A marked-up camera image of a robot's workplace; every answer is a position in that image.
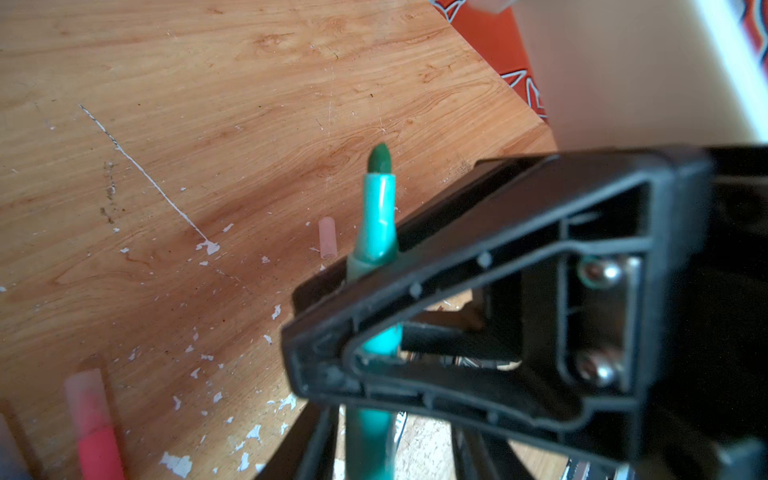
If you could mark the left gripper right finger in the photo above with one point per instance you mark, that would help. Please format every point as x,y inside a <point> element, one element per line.
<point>534,302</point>

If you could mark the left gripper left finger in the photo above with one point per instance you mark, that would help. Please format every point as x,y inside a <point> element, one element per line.
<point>309,447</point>

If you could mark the green marker pen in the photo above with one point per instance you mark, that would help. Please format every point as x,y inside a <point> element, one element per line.
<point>370,443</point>

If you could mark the pink marker pen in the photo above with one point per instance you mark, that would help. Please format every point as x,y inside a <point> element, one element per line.
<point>97,446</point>

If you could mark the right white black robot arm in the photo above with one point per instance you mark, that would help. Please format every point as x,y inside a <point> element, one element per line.
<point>640,73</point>

